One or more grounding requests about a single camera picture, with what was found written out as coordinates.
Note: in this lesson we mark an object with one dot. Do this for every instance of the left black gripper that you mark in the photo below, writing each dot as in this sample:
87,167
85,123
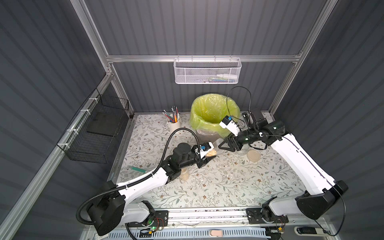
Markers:
199,157

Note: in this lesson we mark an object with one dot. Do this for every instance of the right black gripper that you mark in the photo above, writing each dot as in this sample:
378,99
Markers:
232,142

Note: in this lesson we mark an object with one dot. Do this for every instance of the oatmeal jar with beige lid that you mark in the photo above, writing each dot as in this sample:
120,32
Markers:
243,151

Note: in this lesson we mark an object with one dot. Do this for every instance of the beige jar lid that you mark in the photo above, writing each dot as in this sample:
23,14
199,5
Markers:
253,156

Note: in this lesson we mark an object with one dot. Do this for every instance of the glass oatmeal jar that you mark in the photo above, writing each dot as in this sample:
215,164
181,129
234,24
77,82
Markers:
211,153
184,176

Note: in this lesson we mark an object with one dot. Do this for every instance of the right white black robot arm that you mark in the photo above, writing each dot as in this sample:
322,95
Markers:
321,190

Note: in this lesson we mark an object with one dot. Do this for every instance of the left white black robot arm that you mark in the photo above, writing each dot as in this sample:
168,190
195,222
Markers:
116,206

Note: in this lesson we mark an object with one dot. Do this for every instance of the floral table mat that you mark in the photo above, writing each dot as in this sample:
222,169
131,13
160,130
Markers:
229,180

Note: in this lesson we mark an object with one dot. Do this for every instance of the grey trash bin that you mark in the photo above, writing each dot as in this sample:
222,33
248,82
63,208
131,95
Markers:
207,136

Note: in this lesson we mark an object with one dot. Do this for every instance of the green plastic bin liner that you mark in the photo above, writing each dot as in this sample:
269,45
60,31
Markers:
207,111

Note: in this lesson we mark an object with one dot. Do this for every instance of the white pen cup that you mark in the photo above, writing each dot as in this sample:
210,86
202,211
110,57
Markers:
174,126

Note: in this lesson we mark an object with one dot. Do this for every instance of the pens bundle in cup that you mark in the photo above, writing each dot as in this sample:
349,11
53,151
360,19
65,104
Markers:
172,115

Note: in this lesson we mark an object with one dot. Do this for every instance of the white bottle in basket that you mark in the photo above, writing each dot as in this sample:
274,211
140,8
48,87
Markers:
227,77

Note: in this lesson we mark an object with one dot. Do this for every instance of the pink eraser block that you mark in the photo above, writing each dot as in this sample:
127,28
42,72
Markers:
216,233

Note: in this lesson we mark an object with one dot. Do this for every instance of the white black stapler device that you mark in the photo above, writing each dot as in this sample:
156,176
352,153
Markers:
310,231

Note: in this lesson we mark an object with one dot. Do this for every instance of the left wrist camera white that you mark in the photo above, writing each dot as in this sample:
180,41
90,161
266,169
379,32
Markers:
205,148

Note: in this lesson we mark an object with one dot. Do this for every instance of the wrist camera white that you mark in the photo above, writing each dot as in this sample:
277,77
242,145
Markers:
205,148
229,124

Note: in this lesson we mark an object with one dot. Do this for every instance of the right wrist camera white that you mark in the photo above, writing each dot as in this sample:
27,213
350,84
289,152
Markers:
229,124

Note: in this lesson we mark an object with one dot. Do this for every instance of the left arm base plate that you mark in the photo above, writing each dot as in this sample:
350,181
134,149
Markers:
159,219

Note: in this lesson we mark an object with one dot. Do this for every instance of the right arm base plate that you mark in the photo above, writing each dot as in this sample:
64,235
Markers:
261,216

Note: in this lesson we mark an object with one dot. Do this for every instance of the white wire mesh basket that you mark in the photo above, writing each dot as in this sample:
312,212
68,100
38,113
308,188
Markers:
204,71

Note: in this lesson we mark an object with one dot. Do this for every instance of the black wire basket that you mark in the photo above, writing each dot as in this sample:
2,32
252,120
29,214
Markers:
97,136

